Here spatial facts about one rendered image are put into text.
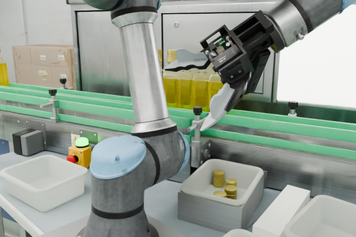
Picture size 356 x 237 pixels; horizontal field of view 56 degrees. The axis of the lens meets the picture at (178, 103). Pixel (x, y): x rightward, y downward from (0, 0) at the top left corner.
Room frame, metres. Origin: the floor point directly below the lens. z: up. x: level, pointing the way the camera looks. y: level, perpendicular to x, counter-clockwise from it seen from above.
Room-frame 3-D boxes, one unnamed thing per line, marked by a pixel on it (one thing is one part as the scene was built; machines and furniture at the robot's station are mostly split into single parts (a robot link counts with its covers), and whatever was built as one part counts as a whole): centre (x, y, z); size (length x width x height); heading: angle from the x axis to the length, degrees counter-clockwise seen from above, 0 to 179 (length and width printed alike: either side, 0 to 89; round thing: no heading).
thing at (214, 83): (1.09, -0.13, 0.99); 0.06 x 0.06 x 0.21; 62
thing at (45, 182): (0.92, 0.40, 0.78); 0.22 x 0.17 x 0.09; 54
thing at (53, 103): (1.21, 0.48, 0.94); 0.07 x 0.04 x 0.13; 152
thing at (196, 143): (0.98, -0.07, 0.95); 0.17 x 0.03 x 0.12; 152
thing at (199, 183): (0.84, -0.13, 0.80); 0.22 x 0.17 x 0.09; 152
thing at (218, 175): (0.93, -0.12, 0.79); 0.04 x 0.04 x 0.04
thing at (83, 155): (1.12, 0.34, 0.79); 0.07 x 0.07 x 0.07; 62
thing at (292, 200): (0.74, -0.26, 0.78); 0.24 x 0.06 x 0.06; 144
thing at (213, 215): (0.86, -0.14, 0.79); 0.27 x 0.17 x 0.08; 152
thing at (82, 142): (1.12, 0.34, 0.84); 0.05 x 0.05 x 0.03
